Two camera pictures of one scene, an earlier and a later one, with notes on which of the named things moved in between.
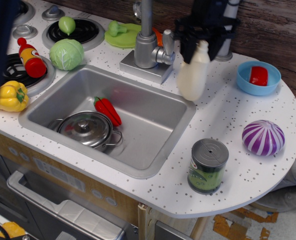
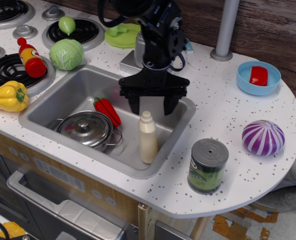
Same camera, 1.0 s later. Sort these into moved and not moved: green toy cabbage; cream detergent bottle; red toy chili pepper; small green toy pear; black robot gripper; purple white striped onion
Moved: cream detergent bottle; black robot gripper
Not moved: green toy cabbage; red toy chili pepper; small green toy pear; purple white striped onion
